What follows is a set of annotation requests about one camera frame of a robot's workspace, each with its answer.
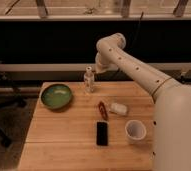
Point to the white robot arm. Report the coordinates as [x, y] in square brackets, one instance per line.
[172, 104]

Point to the white baseboard heater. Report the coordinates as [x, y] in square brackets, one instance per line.
[74, 72]

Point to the green ceramic bowl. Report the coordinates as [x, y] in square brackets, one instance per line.
[56, 96]

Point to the black smartphone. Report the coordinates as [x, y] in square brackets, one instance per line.
[102, 134]

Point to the small clear spray bottle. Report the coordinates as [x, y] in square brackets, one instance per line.
[89, 80]

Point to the white paper cup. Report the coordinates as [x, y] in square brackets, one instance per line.
[135, 131]

